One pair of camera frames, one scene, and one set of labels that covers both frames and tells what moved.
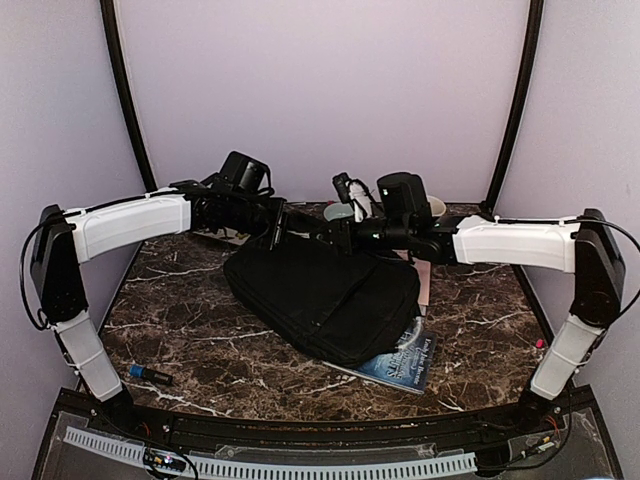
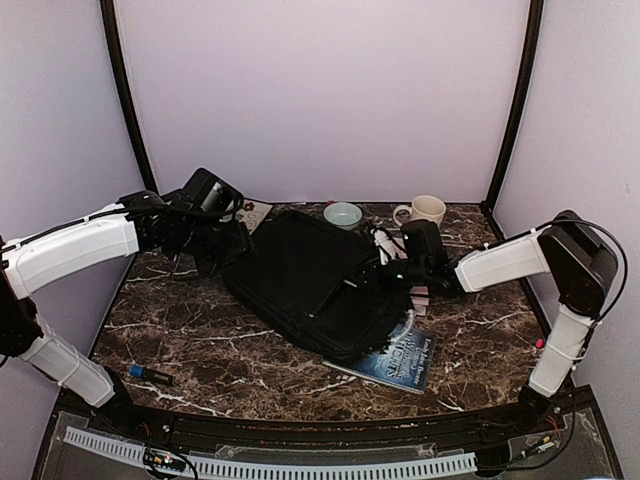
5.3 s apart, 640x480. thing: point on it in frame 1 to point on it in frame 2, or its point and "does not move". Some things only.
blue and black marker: x=137 y=370 does not move
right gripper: x=336 y=230 to x=373 y=274
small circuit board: x=164 y=461 does not move
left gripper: x=276 y=204 to x=241 y=247
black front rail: x=339 y=433 does not move
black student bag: x=342 y=302 does not move
